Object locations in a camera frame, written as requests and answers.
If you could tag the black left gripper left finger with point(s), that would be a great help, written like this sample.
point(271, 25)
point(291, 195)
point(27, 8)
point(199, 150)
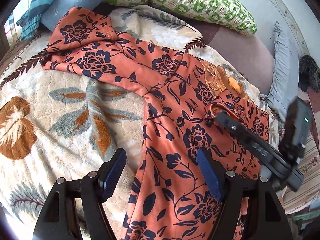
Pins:
point(58, 218)

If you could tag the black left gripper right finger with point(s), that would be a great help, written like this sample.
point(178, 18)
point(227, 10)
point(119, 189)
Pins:
point(265, 217)

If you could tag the orange floral garment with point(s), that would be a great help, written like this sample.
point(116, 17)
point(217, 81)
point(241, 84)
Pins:
point(169, 198)

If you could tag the light blue pillow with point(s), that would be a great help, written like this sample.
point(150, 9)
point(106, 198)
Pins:
point(284, 86)

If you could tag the cream leaf pattern blanket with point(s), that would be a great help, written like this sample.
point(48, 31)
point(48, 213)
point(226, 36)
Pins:
point(60, 124)

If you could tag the black furry item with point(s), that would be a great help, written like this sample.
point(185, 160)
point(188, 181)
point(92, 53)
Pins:
point(308, 74)

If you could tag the green patterned pillow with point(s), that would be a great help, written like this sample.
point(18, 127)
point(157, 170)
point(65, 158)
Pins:
point(231, 14)

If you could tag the teal striped cloth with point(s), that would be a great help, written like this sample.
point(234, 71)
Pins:
point(30, 20)

